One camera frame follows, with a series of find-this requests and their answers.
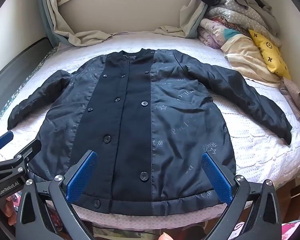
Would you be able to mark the dark navy buttoned jacket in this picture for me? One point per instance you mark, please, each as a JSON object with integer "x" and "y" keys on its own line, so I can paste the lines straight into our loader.
{"x": 130, "y": 120}

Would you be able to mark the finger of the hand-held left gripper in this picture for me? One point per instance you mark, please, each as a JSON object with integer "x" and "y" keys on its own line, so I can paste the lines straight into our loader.
{"x": 30, "y": 148}
{"x": 2, "y": 140}

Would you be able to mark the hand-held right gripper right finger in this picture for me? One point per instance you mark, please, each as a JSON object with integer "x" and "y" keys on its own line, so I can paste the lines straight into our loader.
{"x": 216, "y": 180}

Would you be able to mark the dark bed frame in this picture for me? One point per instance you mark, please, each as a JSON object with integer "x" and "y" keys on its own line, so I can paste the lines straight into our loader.
{"x": 12, "y": 60}

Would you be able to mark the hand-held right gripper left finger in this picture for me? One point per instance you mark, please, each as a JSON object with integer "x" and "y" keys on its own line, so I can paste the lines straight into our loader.
{"x": 82, "y": 177}

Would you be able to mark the purple floral quilt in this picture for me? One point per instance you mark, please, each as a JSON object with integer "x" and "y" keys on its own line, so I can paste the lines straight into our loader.
{"x": 212, "y": 33}

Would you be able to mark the brown striped cloth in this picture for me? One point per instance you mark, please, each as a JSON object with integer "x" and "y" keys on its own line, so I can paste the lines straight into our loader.
{"x": 296, "y": 97}

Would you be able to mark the bed with white dotted cover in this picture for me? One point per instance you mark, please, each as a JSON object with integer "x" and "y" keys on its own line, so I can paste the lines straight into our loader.
{"x": 252, "y": 135}

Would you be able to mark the yellow printed pillow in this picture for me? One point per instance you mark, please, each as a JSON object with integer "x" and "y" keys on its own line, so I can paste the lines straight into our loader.
{"x": 268, "y": 52}

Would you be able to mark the person's right hand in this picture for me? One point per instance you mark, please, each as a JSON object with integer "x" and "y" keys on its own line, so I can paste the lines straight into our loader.
{"x": 165, "y": 236}

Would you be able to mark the person's left hand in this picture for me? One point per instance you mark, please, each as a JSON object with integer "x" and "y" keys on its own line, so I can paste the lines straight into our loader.
{"x": 10, "y": 210}

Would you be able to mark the pink printed sheet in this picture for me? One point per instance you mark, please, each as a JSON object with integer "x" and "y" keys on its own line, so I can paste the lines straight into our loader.
{"x": 291, "y": 230}

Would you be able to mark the beige curtain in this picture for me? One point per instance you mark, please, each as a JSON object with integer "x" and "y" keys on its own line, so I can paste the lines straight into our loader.
{"x": 187, "y": 17}
{"x": 82, "y": 36}

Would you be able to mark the red patterned quilt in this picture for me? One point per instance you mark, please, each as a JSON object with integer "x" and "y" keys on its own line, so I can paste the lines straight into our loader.
{"x": 227, "y": 23}

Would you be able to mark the teal curtain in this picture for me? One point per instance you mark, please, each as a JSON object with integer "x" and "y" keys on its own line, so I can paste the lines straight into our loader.
{"x": 46, "y": 10}

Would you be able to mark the grey dotted quilt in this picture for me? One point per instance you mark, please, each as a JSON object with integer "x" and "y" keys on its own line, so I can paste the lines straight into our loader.
{"x": 240, "y": 12}

